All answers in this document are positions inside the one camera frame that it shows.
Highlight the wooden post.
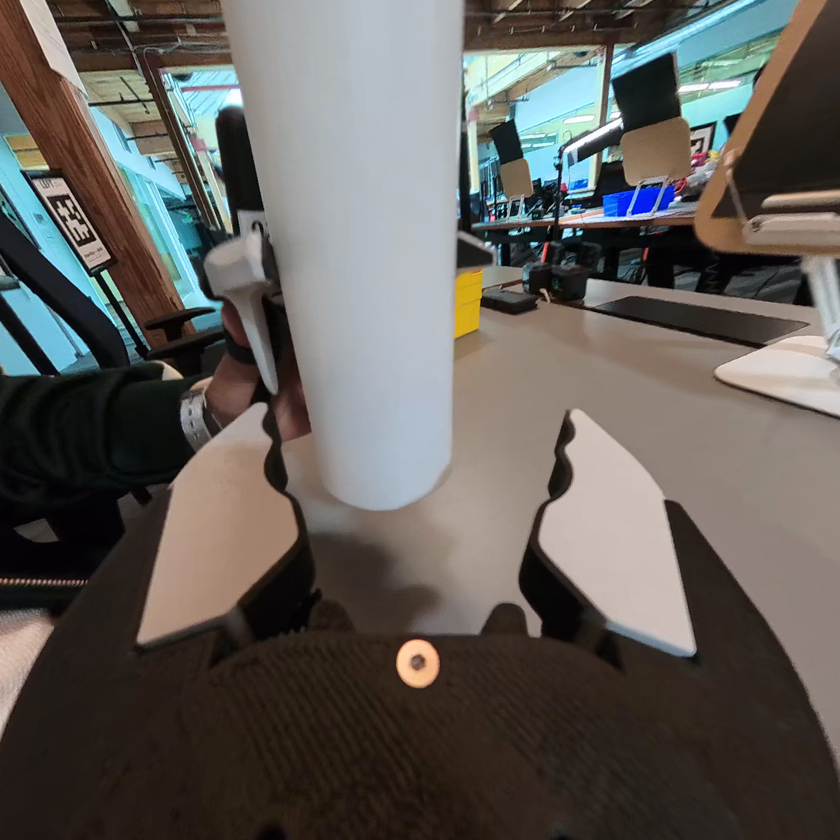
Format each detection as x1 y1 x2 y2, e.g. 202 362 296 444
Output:
0 0 188 345

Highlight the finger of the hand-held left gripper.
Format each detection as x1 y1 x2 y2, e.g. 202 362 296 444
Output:
456 231 496 271

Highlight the grey desk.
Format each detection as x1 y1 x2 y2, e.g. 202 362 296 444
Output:
282 266 840 723

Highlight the blue plastic bin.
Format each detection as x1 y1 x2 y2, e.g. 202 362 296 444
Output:
602 187 677 217

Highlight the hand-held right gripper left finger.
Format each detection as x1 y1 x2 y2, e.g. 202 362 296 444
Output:
136 402 317 648

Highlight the white paper notice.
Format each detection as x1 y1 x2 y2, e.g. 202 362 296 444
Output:
29 0 89 99

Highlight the yellow plastic bin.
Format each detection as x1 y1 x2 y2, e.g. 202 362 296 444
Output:
454 269 483 339

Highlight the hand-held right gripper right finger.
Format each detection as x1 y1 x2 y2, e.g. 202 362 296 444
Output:
518 408 698 658

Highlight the person's left hand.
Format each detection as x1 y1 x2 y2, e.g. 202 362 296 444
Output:
205 307 312 442

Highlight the person's left forearm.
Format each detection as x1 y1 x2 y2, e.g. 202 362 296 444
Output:
0 361 198 506

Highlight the black flat device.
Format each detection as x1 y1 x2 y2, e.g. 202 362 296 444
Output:
481 290 539 315

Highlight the black monitor with white stand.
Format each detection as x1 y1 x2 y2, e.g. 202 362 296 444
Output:
489 120 534 221
612 52 691 217
694 0 840 417

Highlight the framed marker sign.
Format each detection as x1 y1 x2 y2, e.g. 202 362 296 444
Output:
26 172 118 277
0 190 132 375

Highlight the black office chair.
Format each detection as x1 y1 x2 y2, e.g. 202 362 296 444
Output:
143 308 227 378

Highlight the white garment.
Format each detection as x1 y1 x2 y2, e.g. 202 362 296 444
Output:
0 607 53 723

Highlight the dark green jacket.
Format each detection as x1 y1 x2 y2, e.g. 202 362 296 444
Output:
0 505 89 614

